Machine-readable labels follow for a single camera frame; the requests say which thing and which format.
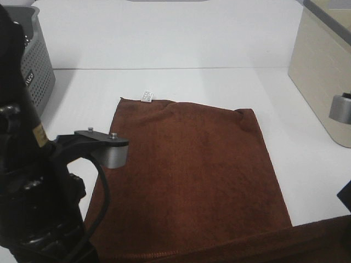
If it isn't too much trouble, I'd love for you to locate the brown towel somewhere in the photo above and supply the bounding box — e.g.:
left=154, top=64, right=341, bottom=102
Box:
left=91, top=98, right=350, bottom=262

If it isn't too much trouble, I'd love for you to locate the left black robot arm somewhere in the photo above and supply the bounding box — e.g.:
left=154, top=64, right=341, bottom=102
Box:
left=1, top=8, right=103, bottom=262

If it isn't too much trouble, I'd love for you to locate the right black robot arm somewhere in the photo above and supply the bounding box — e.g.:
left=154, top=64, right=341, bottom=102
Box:
left=337, top=181, right=351, bottom=211

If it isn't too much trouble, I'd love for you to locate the grey perforated plastic basket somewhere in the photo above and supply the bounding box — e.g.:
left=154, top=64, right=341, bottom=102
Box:
left=4, top=5, right=55, bottom=115

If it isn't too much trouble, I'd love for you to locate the beige plastic bin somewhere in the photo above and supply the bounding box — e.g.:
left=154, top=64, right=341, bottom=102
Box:
left=288, top=1, right=350, bottom=147

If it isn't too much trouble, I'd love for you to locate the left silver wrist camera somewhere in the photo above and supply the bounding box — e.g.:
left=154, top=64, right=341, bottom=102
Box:
left=74, top=127, right=129, bottom=169

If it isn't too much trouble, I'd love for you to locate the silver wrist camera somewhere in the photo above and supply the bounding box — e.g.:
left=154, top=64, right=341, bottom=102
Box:
left=329, top=93, right=351, bottom=124
left=74, top=127, right=129, bottom=169

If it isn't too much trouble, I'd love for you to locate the black left camera cable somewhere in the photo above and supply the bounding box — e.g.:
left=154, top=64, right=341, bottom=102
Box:
left=52, top=138, right=111, bottom=263

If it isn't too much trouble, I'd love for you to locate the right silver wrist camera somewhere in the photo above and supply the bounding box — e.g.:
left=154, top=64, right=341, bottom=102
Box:
left=329, top=93, right=351, bottom=124

